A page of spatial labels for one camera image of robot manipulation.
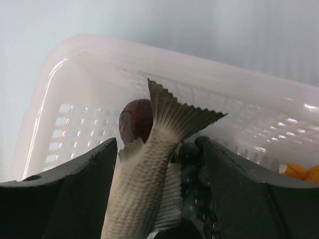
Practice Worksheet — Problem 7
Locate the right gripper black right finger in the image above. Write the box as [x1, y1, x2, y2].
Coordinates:
[203, 139, 319, 239]

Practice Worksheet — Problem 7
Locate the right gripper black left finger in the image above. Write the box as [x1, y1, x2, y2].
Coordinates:
[0, 138, 118, 239]

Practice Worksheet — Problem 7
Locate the grey toy fish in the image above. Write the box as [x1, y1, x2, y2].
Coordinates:
[101, 80, 224, 239]

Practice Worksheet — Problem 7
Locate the dark toy grape bunch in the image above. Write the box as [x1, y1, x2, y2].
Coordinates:
[171, 136, 222, 239]

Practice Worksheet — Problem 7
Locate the orange toy tangerine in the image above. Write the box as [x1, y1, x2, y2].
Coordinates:
[277, 162, 319, 183]

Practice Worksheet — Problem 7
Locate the white plastic basket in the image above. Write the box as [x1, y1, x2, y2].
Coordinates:
[9, 34, 319, 181]

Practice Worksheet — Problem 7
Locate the dark red toy plum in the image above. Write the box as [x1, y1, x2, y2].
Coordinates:
[119, 99, 153, 145]

